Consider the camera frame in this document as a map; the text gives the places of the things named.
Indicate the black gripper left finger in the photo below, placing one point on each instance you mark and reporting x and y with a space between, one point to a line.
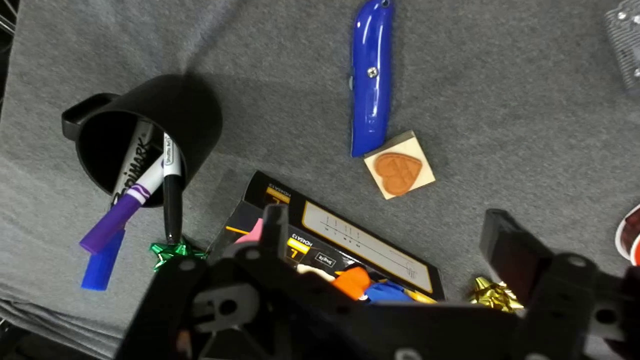
274 232

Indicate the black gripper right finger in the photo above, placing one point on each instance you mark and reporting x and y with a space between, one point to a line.
515 254

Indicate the gold gift bow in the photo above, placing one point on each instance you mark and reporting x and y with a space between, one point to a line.
495 295

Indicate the black gift box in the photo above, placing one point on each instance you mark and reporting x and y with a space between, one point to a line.
328 244

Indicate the green gift bow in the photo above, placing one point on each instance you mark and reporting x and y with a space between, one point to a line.
183 249

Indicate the red white ribbon spool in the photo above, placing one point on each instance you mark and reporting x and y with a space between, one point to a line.
628 235

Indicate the wooden heart stamp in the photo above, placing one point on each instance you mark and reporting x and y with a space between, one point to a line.
400 167

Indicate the grey table cloth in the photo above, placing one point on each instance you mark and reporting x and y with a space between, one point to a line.
516 105

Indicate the purple marker in mug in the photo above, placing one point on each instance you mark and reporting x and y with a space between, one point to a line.
136 181

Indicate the black mug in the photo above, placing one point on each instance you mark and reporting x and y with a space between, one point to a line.
176 105

